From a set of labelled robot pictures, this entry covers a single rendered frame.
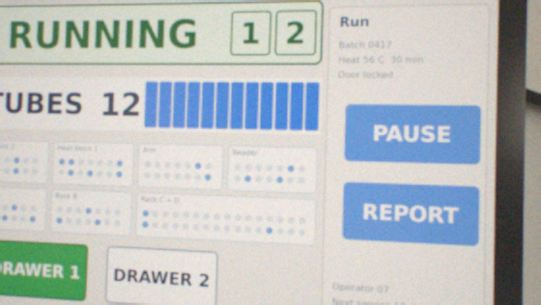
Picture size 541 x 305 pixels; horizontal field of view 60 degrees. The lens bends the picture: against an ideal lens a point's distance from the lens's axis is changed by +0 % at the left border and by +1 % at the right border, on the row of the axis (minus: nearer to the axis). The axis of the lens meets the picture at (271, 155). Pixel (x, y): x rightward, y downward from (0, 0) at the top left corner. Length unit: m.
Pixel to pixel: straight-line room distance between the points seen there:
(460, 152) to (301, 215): 0.13
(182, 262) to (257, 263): 0.06
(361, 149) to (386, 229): 0.06
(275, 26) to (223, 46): 0.04
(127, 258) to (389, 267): 0.21
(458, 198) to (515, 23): 0.14
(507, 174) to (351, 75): 0.14
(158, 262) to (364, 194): 0.17
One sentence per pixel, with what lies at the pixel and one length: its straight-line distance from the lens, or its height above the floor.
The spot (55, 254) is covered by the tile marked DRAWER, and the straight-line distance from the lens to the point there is 0.44.
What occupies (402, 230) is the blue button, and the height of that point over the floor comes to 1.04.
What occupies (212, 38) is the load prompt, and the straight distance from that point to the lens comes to 0.39.
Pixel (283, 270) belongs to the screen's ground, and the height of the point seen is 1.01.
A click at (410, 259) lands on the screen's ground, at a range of 0.37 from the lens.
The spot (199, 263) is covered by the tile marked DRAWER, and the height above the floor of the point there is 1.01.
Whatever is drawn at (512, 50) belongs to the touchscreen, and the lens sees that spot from 0.40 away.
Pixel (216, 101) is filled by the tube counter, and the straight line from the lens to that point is 0.38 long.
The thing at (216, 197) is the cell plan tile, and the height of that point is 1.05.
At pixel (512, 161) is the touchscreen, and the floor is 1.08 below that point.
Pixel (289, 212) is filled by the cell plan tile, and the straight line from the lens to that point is 0.37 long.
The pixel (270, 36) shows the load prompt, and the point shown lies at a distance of 0.38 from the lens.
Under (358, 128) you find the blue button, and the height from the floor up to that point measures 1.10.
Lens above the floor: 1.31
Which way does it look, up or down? 38 degrees down
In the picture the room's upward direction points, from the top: 5 degrees counter-clockwise
